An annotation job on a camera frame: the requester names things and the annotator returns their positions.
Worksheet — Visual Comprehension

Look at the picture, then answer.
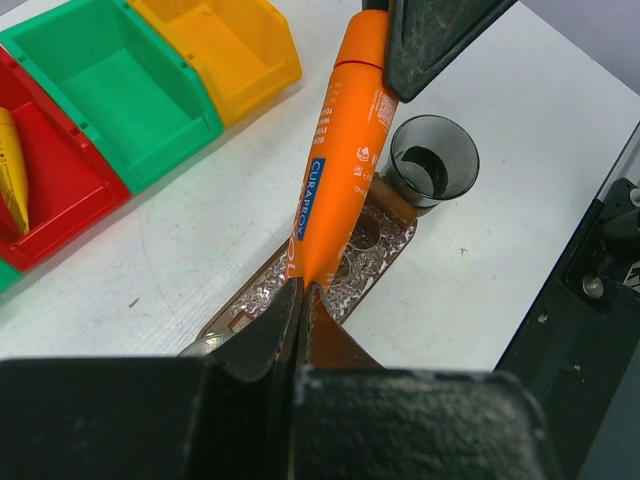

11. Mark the middle green bin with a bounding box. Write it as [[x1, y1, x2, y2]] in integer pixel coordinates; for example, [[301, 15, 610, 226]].
[[1, 1, 224, 194]]

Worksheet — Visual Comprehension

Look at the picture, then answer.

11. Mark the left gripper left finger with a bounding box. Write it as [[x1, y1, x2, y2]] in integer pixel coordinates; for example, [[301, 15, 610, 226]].
[[1, 279, 304, 479]]

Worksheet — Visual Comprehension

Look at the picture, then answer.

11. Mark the dark tinted cup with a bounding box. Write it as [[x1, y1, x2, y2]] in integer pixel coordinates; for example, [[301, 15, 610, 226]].
[[381, 114, 480, 216]]

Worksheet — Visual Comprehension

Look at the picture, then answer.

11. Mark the green bin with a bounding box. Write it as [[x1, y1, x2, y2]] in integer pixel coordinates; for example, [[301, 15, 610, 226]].
[[0, 259, 26, 294], [1, 1, 224, 194]]

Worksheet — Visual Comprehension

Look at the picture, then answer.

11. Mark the brown wooden oval tray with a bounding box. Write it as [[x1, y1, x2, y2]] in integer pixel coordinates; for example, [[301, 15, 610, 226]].
[[192, 169, 421, 359]]

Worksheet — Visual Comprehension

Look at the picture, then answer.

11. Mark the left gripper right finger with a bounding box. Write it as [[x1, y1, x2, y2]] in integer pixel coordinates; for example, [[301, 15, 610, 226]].
[[292, 286, 561, 479]]

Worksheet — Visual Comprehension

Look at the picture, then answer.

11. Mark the clear plastic cup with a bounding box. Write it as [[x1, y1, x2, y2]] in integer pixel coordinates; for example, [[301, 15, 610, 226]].
[[179, 333, 233, 357]]

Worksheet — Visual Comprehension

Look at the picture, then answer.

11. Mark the yellow bin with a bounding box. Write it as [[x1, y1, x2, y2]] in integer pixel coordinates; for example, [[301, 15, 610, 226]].
[[129, 0, 302, 127]]

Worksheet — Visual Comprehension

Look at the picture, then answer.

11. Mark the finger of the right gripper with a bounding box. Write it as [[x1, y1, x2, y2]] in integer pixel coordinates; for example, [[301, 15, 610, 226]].
[[383, 0, 515, 103]]

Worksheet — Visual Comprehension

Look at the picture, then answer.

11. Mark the clear rack with brown ends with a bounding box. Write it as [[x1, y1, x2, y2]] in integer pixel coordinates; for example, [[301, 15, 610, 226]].
[[213, 176, 417, 332]]

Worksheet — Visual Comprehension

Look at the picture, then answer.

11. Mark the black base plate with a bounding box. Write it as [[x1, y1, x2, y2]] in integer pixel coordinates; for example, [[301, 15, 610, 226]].
[[496, 200, 639, 479]]

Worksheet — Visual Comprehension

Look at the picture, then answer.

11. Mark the orange toothpaste tube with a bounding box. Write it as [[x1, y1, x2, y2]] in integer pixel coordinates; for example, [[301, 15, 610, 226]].
[[1, 108, 30, 235], [285, 9, 398, 288]]

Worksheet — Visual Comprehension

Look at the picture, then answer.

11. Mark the left green bin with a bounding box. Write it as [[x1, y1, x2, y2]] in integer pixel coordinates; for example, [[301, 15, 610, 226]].
[[0, 259, 26, 294]]

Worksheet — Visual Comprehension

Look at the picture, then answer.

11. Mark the red bin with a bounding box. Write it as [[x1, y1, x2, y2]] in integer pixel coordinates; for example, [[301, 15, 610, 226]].
[[1, 51, 131, 273]]

